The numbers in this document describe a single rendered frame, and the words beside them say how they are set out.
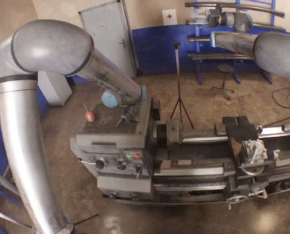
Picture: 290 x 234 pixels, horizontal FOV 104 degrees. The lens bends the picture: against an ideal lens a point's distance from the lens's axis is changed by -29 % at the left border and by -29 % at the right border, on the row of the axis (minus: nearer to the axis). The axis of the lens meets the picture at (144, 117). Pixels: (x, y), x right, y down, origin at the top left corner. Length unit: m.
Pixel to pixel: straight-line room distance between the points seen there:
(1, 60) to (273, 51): 0.63
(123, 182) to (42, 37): 1.33
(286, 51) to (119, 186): 1.45
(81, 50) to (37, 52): 0.09
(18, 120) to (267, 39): 0.62
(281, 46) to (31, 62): 0.54
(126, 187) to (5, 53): 1.34
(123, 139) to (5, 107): 0.82
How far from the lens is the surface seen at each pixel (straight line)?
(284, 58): 0.43
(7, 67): 0.40
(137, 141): 1.03
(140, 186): 1.43
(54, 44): 0.32
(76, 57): 0.33
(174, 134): 1.19
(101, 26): 4.17
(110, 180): 1.52
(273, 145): 1.99
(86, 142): 1.19
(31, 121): 0.40
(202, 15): 0.88
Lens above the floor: 2.10
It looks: 43 degrees down
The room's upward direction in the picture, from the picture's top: 13 degrees counter-clockwise
